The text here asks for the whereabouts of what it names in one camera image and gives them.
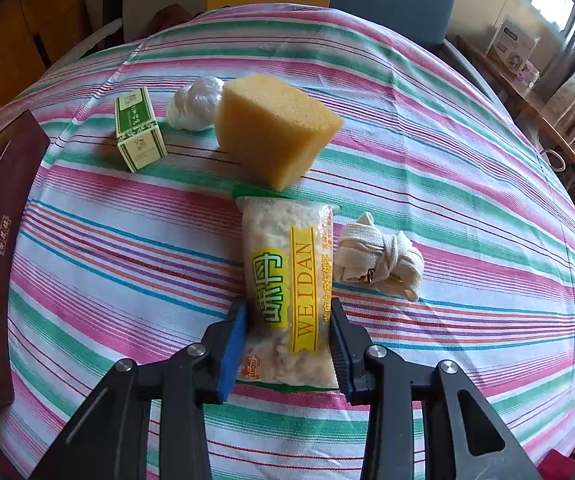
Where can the red blanket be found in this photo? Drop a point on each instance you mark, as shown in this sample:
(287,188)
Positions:
(556,466)

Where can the yellow sponge block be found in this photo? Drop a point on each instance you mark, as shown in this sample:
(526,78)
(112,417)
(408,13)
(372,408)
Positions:
(274,130)

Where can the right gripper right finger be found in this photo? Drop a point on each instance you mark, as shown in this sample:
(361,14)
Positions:
(348,343)

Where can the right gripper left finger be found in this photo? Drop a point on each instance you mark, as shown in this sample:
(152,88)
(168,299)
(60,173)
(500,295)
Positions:
(225,343)

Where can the white plastic bag ball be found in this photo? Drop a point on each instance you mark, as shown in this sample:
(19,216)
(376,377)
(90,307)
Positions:
(194,106)

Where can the cream bandage roll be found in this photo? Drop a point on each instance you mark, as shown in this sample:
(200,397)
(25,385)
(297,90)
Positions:
(390,263)

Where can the weidan snack bag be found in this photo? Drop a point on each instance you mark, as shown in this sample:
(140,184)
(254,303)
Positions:
(288,264)

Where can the wooden wardrobe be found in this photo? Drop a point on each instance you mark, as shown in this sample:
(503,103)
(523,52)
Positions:
(34,34)

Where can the small green white box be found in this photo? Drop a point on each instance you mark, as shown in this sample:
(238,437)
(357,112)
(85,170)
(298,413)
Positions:
(138,136)

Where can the striped bed sheet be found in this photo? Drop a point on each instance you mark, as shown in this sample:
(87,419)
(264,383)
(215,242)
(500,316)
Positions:
(430,215)

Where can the white appliance box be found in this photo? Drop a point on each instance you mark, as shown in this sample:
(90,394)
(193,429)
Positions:
(511,46)

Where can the dark red cushion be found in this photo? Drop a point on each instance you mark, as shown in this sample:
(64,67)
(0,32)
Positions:
(170,16)

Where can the wooden side table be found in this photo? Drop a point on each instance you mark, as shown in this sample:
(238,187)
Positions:
(522,102)

